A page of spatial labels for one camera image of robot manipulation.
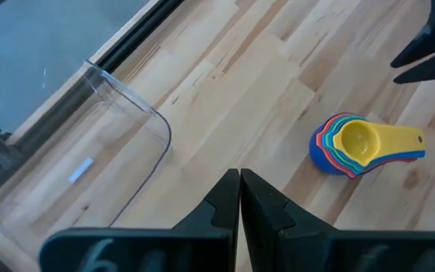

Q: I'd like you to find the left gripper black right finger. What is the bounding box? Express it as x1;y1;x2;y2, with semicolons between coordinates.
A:
239;168;435;272

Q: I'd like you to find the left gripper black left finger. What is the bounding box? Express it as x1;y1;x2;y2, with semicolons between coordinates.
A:
39;168;241;272

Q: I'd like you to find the yellow measuring cup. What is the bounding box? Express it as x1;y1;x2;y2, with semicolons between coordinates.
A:
332;119;427;168

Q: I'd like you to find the orange measuring cup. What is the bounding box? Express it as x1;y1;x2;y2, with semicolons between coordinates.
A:
315;112;358;179

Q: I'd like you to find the red measuring cup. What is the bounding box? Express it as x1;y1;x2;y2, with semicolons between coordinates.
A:
317;113;417;178

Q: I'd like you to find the teal measuring cup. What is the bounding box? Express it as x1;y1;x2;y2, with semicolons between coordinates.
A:
321;114;411;175

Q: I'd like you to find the green measuring cup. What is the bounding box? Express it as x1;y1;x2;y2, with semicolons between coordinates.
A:
325;116;392;173

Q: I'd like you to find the clear plastic basket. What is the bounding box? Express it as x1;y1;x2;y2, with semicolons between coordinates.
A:
0;59;174;251

